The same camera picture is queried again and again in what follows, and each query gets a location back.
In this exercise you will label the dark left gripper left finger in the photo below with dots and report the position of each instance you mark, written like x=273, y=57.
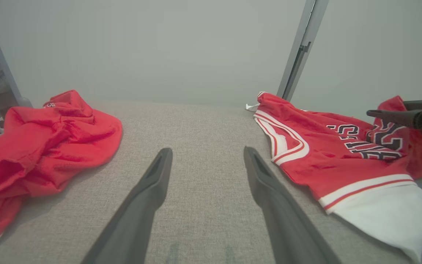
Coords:
x=137, y=212

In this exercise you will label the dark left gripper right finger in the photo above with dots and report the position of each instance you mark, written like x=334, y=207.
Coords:
x=280, y=220

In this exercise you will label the red basketball jersey white sleeves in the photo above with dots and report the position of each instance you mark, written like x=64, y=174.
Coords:
x=324, y=168

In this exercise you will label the red shorts white stripe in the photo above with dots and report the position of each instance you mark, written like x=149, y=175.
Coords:
x=42, y=154

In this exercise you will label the grey partition post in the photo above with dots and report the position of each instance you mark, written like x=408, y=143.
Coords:
x=306, y=29

